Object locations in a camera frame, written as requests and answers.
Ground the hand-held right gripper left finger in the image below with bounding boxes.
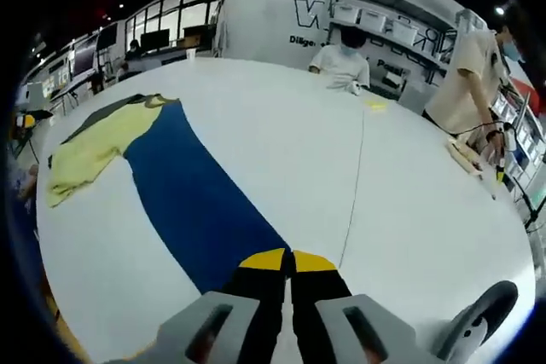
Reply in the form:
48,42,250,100
127,247,288,364

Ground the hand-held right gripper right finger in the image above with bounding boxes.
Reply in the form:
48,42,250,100
292,249,433,364

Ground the yellow blue black garment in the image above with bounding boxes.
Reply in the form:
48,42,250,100
45,93,296,293

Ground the dark display screen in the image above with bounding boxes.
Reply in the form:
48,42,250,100
71,38,100,80

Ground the black computer monitor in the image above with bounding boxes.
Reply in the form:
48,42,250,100
140,29,171,55

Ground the dark grey curved holder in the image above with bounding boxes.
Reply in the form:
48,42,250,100
434,280,520,361

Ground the cardboard box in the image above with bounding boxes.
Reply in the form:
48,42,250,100
183,25,214,48

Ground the wooden board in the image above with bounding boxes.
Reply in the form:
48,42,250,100
445,136,485,177

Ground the black tripod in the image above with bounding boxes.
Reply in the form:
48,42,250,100
514,176,546,233

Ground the white storage rack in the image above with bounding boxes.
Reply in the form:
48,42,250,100
490,73,546,194

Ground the white storage bin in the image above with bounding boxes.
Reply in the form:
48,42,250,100
334,3,357,24
392,18,417,43
360,9,387,31

